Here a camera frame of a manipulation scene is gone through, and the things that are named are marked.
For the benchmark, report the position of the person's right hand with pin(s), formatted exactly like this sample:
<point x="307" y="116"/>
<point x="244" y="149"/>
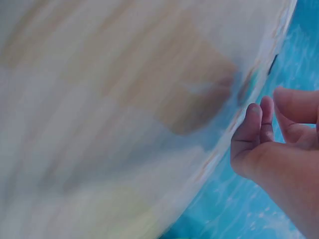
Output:
<point x="286" y="169"/>

